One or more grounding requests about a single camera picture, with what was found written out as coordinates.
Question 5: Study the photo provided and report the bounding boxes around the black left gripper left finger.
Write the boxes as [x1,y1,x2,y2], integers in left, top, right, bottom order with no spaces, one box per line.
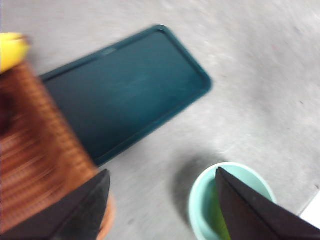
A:
[0,169,111,240]

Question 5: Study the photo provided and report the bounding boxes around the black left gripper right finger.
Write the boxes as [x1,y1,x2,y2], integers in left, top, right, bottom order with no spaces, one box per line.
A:
[215,166,320,240]

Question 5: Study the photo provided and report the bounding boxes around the green avocado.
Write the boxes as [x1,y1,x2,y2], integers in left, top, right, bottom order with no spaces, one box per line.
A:
[211,187,232,240]

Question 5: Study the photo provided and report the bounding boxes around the teal ribbed bowl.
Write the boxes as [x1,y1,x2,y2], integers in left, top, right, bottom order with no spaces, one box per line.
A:
[188,161,278,240]

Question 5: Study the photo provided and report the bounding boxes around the brown wicker basket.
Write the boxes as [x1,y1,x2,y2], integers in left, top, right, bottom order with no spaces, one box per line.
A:
[0,61,116,240]

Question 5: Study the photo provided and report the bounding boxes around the dark rectangular tray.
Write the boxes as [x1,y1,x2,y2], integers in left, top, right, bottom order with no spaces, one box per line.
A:
[39,24,213,167]

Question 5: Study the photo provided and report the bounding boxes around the yellow banana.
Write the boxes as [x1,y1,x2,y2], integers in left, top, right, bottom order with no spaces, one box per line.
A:
[0,32,31,75]

